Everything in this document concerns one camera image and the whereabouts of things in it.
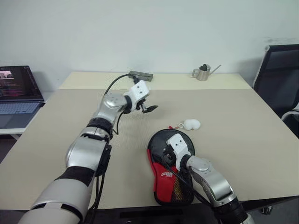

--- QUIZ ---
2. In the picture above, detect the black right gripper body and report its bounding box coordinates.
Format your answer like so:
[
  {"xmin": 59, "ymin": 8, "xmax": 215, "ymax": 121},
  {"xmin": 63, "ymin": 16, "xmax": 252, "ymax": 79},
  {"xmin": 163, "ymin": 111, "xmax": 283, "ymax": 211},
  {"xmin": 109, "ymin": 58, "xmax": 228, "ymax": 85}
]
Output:
[{"xmin": 162, "ymin": 145, "xmax": 179, "ymax": 168}]

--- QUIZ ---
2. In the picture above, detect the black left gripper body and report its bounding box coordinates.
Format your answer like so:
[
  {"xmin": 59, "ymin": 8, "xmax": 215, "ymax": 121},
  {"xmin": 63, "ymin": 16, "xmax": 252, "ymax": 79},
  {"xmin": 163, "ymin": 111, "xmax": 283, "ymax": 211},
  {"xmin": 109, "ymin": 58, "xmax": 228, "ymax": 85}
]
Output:
[{"xmin": 134, "ymin": 98, "xmax": 149, "ymax": 112}]

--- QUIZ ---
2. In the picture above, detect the red black paddle case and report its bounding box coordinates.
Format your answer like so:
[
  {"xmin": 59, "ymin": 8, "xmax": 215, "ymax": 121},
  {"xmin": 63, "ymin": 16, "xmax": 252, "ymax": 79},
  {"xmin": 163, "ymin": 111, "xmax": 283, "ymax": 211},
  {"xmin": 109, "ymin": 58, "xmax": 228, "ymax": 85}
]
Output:
[{"xmin": 147, "ymin": 126, "xmax": 196, "ymax": 206}]

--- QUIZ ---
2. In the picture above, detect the white fluffy pompom keychain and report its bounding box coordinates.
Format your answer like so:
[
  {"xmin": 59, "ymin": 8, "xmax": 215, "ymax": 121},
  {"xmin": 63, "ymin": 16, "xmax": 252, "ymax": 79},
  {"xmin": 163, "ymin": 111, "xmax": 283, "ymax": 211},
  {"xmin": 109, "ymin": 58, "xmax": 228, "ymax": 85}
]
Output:
[{"xmin": 178, "ymin": 119, "xmax": 202, "ymax": 131}]

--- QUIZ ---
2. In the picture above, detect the grey rectangular box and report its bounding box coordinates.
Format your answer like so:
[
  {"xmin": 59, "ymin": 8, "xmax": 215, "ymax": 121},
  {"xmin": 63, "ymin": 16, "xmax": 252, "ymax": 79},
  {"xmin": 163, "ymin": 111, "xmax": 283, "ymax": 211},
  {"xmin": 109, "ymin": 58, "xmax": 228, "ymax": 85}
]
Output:
[{"xmin": 128, "ymin": 70, "xmax": 154, "ymax": 82}]

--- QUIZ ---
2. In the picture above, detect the steel watering can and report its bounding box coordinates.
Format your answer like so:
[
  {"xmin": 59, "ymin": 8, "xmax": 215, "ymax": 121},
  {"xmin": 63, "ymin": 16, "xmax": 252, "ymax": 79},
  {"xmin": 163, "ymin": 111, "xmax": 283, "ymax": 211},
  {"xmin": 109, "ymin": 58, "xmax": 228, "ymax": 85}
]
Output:
[{"xmin": 191, "ymin": 63, "xmax": 221, "ymax": 82}]

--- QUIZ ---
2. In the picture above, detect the black chair caster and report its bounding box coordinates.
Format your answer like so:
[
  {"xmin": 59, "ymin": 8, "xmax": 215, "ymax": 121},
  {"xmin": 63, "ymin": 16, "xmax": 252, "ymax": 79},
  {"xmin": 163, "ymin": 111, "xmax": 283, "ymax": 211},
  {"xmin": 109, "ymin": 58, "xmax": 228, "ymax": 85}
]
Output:
[{"xmin": 260, "ymin": 206, "xmax": 275, "ymax": 215}]

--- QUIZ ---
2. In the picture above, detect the open laptop computer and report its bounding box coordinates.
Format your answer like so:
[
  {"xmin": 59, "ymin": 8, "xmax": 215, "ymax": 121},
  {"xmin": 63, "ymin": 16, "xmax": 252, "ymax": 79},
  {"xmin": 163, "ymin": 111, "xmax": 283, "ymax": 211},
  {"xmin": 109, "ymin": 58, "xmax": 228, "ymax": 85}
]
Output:
[{"xmin": 0, "ymin": 65, "xmax": 46, "ymax": 129}]

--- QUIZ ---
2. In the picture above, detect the black office chair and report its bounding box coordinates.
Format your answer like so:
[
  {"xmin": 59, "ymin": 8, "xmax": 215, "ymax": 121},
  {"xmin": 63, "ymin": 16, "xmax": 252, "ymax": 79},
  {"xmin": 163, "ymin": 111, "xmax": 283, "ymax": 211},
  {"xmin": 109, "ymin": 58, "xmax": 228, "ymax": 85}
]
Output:
[{"xmin": 253, "ymin": 44, "xmax": 299, "ymax": 139}]

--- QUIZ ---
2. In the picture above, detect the white side desk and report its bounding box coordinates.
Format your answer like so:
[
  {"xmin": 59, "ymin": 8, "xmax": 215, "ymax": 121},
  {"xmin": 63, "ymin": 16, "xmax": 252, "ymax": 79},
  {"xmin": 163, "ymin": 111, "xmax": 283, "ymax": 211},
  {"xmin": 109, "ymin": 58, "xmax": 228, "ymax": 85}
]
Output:
[{"xmin": 0, "ymin": 102, "xmax": 46, "ymax": 141}]

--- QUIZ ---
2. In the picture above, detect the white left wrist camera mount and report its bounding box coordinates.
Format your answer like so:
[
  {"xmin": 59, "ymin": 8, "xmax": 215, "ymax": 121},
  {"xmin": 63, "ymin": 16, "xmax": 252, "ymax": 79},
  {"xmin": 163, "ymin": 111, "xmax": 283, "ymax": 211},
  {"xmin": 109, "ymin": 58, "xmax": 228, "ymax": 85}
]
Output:
[{"xmin": 123, "ymin": 80, "xmax": 150, "ymax": 111}]

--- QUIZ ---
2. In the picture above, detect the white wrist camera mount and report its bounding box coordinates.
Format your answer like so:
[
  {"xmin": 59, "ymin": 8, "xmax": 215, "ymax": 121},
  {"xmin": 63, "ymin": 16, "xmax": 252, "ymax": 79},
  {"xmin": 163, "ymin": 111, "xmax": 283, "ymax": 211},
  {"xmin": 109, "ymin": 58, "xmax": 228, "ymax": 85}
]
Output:
[
  {"xmin": 166, "ymin": 134, "xmax": 191, "ymax": 169},
  {"xmin": 123, "ymin": 80, "xmax": 150, "ymax": 111}
]

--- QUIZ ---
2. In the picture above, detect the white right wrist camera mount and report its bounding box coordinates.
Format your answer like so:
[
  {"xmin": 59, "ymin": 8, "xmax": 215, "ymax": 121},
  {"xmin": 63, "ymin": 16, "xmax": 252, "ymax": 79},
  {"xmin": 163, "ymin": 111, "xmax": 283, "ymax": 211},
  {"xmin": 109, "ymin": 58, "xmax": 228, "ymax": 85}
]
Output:
[{"xmin": 166, "ymin": 134, "xmax": 191, "ymax": 169}]

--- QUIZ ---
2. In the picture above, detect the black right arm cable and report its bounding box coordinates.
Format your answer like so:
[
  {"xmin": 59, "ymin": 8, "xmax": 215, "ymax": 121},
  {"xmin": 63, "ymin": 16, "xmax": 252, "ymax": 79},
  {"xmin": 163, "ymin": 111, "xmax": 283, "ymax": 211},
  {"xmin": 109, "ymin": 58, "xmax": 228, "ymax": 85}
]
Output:
[{"xmin": 163, "ymin": 164, "xmax": 211, "ymax": 206}]

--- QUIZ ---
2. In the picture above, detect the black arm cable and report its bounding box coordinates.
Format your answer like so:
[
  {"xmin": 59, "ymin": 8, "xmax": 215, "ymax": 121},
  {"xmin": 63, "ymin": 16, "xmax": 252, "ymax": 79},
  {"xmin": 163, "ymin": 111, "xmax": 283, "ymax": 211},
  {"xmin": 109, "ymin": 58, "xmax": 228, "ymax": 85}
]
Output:
[
  {"xmin": 104, "ymin": 73, "xmax": 139, "ymax": 136},
  {"xmin": 163, "ymin": 164, "xmax": 211, "ymax": 206}
]

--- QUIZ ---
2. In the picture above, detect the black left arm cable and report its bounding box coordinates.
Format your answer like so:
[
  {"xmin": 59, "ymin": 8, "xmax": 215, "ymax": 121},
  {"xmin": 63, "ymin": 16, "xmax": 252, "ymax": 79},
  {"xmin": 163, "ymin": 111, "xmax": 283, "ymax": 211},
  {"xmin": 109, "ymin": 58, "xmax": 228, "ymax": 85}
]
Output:
[{"xmin": 104, "ymin": 73, "xmax": 139, "ymax": 136}]

